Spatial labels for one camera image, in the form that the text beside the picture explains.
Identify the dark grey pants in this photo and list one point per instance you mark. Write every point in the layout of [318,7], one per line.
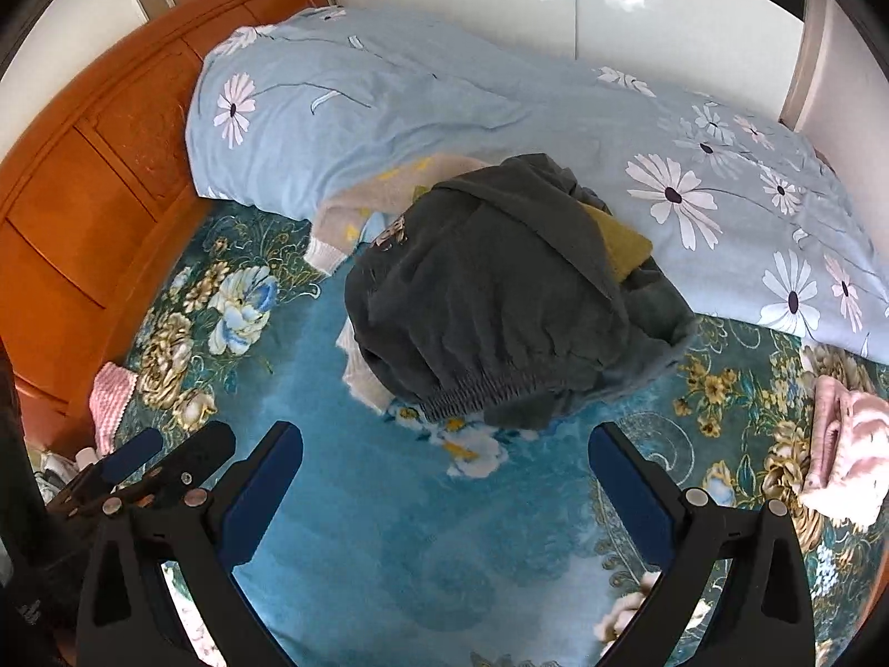
[472,292]

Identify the dark grey crumpled garment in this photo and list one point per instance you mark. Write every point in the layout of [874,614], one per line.
[660,306]

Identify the teal floral blanket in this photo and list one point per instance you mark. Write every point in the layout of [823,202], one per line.
[361,500]

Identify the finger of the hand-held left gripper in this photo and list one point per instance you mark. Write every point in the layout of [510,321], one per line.
[201,448]
[132,457]

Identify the beige knitted sweater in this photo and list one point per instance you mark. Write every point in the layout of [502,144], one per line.
[361,208]

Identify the pink knitted cloth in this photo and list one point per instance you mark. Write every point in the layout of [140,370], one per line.
[111,396]

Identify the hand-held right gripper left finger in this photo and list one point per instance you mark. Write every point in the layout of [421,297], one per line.
[257,493]

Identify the wooden bed headboard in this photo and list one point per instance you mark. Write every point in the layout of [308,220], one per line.
[83,187]

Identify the olive yellow garment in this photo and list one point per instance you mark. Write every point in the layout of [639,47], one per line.
[625,243]

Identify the pink folded garment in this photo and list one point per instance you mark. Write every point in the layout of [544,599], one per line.
[854,445]

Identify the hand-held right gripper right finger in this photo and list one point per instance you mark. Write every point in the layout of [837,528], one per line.
[628,493]

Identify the blue daisy print duvet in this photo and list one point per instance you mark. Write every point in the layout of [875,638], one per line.
[417,104]

